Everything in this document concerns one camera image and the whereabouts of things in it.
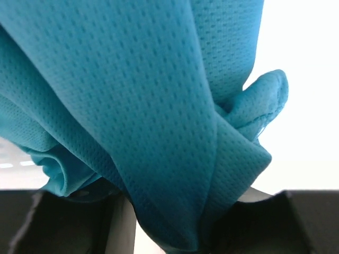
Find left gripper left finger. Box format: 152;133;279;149
0;189;137;254

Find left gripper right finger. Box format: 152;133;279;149
211;190;338;253

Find teal t shirt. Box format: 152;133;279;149
1;1;288;253

